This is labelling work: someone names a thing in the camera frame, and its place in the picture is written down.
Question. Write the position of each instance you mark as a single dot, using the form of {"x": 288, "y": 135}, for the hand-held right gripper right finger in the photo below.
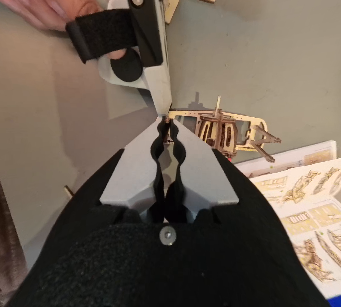
{"x": 205, "y": 176}

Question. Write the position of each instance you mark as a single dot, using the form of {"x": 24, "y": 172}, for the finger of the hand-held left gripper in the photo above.
{"x": 159, "y": 88}

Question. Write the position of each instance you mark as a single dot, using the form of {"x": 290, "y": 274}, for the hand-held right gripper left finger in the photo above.
{"x": 130, "y": 176}

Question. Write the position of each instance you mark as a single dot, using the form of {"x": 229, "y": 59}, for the dark wooden strut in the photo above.
{"x": 167, "y": 120}

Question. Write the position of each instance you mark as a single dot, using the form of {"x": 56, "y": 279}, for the wooden model plane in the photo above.
{"x": 226, "y": 131}

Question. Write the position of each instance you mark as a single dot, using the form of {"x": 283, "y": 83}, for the grey desk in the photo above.
{"x": 253, "y": 46}

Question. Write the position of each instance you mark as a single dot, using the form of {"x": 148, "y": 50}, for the tapered wooden strut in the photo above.
{"x": 69, "y": 192}

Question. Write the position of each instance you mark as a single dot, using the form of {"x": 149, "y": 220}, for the assembly instruction booklet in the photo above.
{"x": 306, "y": 206}

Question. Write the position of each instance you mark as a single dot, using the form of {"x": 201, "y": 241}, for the blue plastic box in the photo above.
{"x": 335, "y": 303}

